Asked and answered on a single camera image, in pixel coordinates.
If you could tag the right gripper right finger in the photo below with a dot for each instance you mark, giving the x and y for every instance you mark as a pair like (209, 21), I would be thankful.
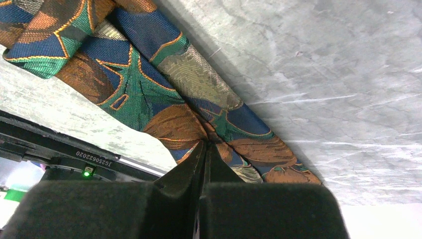
(230, 208)

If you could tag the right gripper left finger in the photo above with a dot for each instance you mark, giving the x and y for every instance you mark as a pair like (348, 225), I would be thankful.
(88, 209)

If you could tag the colourful patterned tie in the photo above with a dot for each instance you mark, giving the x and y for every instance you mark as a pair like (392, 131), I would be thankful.
(126, 57)

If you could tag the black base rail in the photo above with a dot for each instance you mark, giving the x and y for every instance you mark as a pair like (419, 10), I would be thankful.
(66, 157)

